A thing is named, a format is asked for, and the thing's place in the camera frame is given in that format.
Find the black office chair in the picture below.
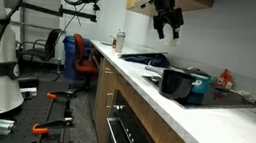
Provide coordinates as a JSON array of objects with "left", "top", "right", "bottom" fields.
[{"left": 14, "top": 23, "right": 63, "bottom": 70}]

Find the silver round cooktop knob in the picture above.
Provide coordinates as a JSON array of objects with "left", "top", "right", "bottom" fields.
[{"left": 150, "top": 74, "right": 163, "bottom": 84}]

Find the small beige jar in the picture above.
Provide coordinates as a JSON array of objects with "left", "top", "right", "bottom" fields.
[{"left": 224, "top": 79, "right": 235, "bottom": 91}]

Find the silver cabinet handle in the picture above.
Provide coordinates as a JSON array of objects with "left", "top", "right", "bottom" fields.
[
  {"left": 105, "top": 92, "right": 115, "bottom": 110},
  {"left": 102, "top": 67, "right": 115, "bottom": 76}
]

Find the wooden base cabinet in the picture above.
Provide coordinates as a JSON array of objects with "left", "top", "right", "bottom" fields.
[{"left": 89, "top": 56, "right": 230, "bottom": 143}]

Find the blue pot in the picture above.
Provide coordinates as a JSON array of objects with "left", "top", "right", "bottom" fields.
[{"left": 180, "top": 70, "right": 213, "bottom": 96}]

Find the orange handled bar clamp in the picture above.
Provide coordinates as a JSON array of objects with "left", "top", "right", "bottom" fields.
[
  {"left": 31, "top": 112, "right": 75, "bottom": 140},
  {"left": 45, "top": 88, "right": 78, "bottom": 105}
]

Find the silver thermos tumbler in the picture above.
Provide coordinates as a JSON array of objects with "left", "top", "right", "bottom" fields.
[{"left": 113, "top": 29, "right": 128, "bottom": 55}]

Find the silver metal block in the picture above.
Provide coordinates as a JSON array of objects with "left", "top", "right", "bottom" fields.
[{"left": 17, "top": 85, "right": 39, "bottom": 102}]

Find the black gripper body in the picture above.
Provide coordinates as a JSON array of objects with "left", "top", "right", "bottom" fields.
[{"left": 149, "top": 0, "right": 187, "bottom": 34}]

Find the red office chair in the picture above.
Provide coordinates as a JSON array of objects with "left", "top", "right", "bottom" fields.
[{"left": 65, "top": 33, "right": 105, "bottom": 93}]

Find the small orange bottle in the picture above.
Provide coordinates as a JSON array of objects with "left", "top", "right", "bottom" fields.
[{"left": 110, "top": 36, "right": 118, "bottom": 49}]

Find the white wall outlet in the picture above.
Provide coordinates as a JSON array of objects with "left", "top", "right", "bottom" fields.
[{"left": 163, "top": 32, "right": 179, "bottom": 48}]

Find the black pot with handle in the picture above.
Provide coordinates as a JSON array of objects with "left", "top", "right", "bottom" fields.
[{"left": 140, "top": 64, "right": 205, "bottom": 104}]

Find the black built-in oven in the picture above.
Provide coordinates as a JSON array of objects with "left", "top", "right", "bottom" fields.
[{"left": 103, "top": 88, "right": 183, "bottom": 143}]

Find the black perforated robot table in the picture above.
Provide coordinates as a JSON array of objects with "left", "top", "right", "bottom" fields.
[{"left": 0, "top": 72, "right": 84, "bottom": 143}]

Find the red bottle with label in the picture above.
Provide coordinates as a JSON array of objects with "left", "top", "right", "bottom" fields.
[{"left": 216, "top": 67, "right": 234, "bottom": 89}]

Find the dark blue cloth bag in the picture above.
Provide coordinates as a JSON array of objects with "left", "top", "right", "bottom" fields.
[{"left": 117, "top": 46, "right": 173, "bottom": 69}]

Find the blue trash bin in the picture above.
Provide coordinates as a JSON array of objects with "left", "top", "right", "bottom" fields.
[{"left": 56, "top": 34, "right": 93, "bottom": 83}]

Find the black camera boom bar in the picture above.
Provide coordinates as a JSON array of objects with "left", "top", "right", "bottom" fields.
[{"left": 19, "top": 0, "right": 99, "bottom": 24}]

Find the dark pot lid with knob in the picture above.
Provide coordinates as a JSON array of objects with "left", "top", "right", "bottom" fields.
[{"left": 181, "top": 64, "right": 212, "bottom": 78}]

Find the black glass cooktop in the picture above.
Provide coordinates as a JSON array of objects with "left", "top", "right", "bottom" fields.
[{"left": 137, "top": 72, "right": 256, "bottom": 120}]

